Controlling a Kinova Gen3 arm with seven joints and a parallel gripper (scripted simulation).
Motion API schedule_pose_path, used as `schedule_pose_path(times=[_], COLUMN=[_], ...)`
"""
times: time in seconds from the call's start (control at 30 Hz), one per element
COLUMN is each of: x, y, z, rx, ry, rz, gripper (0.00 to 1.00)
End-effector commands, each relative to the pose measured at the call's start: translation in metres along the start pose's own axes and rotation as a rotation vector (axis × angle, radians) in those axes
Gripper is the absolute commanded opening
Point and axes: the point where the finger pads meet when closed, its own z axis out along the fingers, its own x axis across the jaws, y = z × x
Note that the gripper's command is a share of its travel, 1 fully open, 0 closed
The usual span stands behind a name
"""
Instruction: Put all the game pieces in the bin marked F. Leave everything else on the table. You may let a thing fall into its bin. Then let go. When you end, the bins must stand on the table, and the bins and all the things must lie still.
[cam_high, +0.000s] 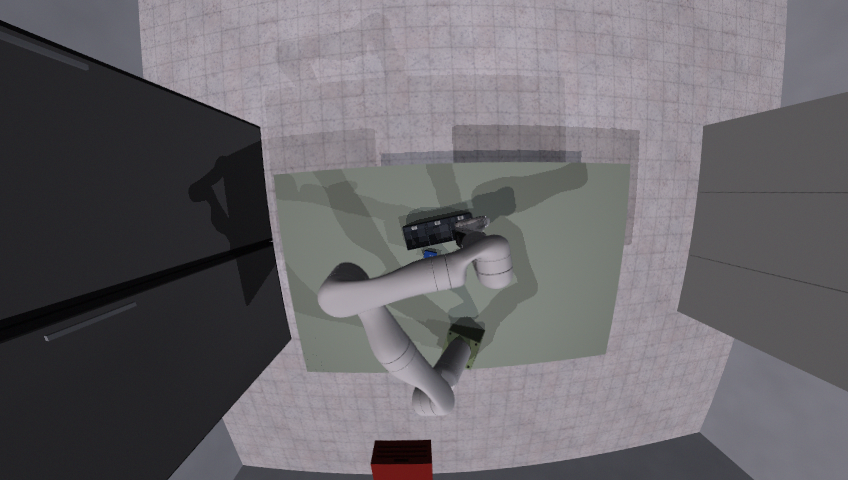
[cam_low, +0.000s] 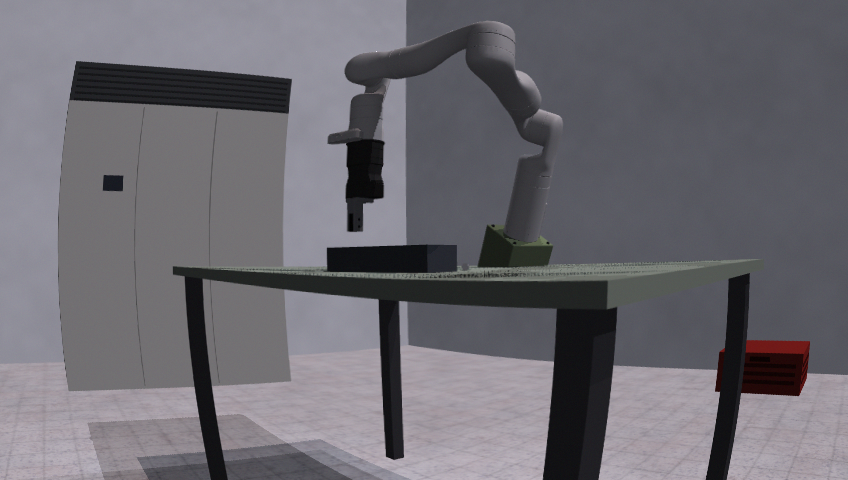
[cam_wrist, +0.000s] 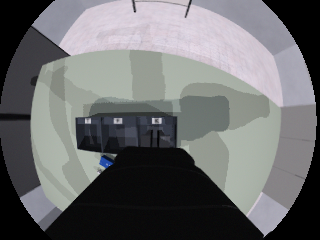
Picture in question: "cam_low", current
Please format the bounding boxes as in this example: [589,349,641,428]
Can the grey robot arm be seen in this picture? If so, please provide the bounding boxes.
[345,21,563,242]

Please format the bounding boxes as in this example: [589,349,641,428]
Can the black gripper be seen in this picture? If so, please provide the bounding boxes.
[328,117,385,232]

